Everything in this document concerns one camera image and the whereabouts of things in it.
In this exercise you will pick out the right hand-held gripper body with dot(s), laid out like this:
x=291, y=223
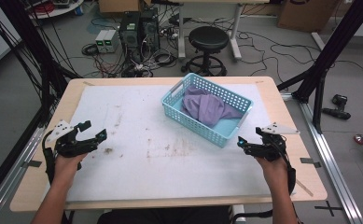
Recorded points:
x=272, y=149

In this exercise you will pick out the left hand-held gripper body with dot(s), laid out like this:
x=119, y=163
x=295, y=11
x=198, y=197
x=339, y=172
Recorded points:
x=67, y=146

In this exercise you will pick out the light blue plastic basket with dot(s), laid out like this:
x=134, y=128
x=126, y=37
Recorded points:
x=229, y=129

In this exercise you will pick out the purple shorts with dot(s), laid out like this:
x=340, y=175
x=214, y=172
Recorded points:
x=207, y=107

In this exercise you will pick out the person's left hand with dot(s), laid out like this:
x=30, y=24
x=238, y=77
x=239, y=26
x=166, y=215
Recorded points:
x=65, y=168

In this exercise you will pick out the person's right hand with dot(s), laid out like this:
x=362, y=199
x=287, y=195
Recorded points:
x=275, y=174

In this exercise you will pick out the grey tape piece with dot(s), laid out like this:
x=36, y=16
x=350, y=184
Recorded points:
x=33, y=164
x=309, y=161

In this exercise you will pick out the tan tape strip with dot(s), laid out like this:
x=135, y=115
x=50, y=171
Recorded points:
x=305, y=188

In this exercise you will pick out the white foam mat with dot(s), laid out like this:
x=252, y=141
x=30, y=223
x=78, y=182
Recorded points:
x=138, y=180

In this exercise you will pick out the red caster wheel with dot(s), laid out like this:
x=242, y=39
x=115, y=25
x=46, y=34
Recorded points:
x=359, y=139

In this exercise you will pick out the white bench power supply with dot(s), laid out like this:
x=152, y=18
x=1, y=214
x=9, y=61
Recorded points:
x=100, y=39
x=112, y=39

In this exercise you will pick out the person's dark pants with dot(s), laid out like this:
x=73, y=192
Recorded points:
x=163, y=216

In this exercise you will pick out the black computer tower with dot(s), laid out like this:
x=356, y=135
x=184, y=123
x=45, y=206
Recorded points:
x=129, y=31
x=150, y=31

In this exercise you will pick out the black round stool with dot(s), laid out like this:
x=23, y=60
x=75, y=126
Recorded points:
x=208, y=39

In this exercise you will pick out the round white table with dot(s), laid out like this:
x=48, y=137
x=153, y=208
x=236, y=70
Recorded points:
x=58, y=11

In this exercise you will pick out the small cardboard box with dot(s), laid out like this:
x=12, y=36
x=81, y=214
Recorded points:
x=117, y=5

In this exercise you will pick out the large cardboard box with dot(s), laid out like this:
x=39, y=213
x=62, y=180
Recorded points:
x=306, y=15

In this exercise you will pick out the aluminium floor rail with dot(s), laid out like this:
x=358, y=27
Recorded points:
x=325, y=155
x=11, y=177

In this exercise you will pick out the black metal frame post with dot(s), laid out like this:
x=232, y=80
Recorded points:
x=26, y=28
x=334, y=46

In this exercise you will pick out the white desk frame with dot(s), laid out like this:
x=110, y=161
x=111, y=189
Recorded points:
x=181, y=31

